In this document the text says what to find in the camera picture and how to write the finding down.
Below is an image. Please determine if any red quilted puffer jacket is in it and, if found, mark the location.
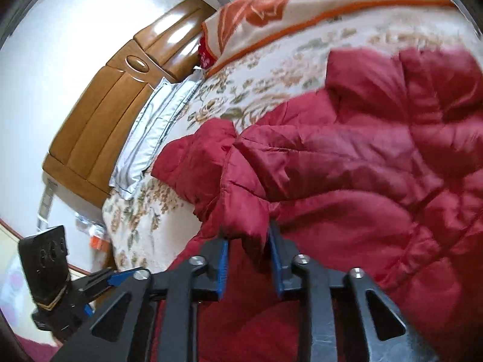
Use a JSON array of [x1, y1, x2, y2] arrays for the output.
[[152, 48, 482, 361]]

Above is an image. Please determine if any cream floral bed blanket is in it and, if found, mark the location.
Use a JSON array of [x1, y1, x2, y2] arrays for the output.
[[102, 7, 482, 272]]

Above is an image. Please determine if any wooden headboard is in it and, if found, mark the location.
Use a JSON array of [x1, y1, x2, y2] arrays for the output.
[[43, 0, 215, 208]]

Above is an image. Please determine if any grey striped pillow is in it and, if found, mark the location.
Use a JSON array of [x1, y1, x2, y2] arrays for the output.
[[109, 67, 204, 200]]

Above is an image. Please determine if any red patterned pillow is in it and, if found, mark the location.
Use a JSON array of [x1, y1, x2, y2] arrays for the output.
[[198, 35, 217, 69]]

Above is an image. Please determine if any orange floral folded blanket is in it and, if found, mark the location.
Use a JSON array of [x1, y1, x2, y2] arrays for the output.
[[202, 0, 453, 76]]

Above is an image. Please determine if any wall socket panel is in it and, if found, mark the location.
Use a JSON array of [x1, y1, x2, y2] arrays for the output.
[[36, 179, 57, 233]]

